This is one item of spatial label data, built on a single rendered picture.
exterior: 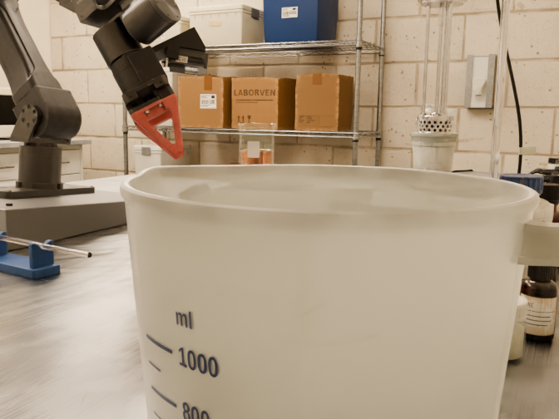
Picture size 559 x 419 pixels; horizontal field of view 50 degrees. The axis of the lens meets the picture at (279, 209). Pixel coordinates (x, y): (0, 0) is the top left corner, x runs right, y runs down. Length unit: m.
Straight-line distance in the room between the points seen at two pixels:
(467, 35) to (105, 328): 2.89
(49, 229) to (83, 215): 0.06
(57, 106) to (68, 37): 3.56
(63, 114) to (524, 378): 0.75
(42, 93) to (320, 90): 2.21
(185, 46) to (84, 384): 0.58
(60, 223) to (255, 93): 2.44
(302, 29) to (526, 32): 1.08
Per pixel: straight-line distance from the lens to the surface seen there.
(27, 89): 0.99
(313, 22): 3.13
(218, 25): 3.31
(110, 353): 0.46
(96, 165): 4.37
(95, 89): 4.35
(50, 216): 0.85
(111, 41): 0.89
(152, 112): 0.86
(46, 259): 0.68
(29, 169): 0.99
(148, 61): 0.87
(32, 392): 0.41
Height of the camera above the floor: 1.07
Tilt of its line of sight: 9 degrees down
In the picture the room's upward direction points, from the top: 1 degrees clockwise
